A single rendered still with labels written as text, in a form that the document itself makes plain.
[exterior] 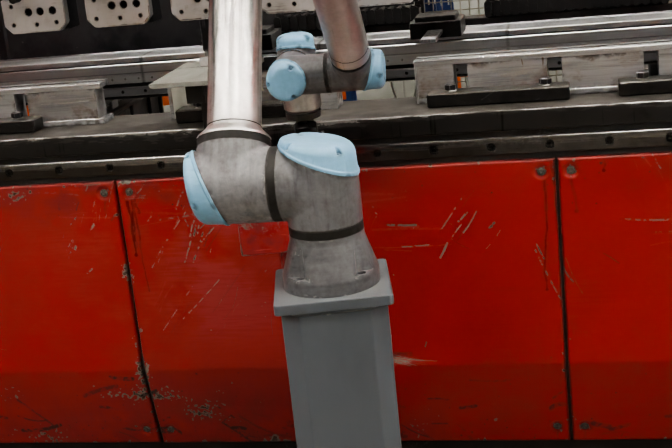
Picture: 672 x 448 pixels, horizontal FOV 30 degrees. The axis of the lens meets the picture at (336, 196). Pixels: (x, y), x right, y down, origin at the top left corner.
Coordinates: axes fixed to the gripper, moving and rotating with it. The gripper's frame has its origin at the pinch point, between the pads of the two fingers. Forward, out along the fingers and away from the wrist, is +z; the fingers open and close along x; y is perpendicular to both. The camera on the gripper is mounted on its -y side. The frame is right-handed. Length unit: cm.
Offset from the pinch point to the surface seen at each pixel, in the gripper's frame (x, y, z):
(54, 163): 59, 27, -6
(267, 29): 10, 57, -25
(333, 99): -5.2, 29.2, -14.1
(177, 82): 25.5, 10.0, -26.0
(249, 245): 13.1, -6.8, 4.4
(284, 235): 5.9, -6.7, 3.0
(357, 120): -10.3, 15.9, -12.7
